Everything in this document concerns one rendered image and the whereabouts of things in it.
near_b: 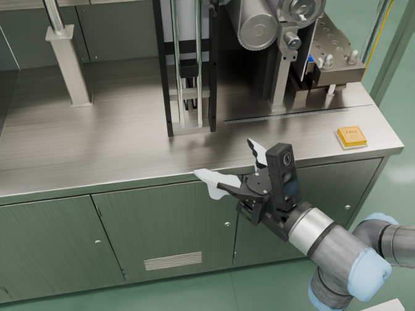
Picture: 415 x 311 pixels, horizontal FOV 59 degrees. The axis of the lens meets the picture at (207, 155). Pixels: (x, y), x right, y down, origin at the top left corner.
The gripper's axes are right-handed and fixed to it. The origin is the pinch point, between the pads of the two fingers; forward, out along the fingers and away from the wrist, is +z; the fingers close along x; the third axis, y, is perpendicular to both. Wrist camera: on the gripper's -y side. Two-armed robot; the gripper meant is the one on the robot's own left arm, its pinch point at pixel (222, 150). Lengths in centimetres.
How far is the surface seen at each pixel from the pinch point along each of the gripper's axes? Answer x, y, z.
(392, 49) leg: 154, 33, 25
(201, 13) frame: 22.0, -10.8, 31.8
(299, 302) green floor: 56, 117, -17
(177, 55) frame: 17.9, 1.0, 35.2
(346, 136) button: 57, 24, -3
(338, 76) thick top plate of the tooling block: 70, 14, 12
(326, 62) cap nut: 67, 9, 16
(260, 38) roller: 47, 2, 30
